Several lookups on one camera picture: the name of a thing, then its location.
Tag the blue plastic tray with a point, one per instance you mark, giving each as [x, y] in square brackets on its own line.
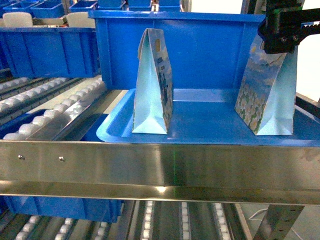
[205, 116]

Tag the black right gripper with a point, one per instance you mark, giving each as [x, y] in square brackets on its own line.
[286, 25]

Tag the flower gift bag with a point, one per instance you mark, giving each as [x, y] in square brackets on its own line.
[153, 99]
[266, 98]

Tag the stainless steel rack frame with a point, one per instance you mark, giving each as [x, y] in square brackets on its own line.
[49, 148]

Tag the large blue plastic crate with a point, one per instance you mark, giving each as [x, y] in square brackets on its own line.
[206, 50]

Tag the blue crate on left rollers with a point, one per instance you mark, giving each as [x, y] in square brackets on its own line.
[42, 52]

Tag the blue crate under shelf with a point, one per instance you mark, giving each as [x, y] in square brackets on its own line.
[92, 209]

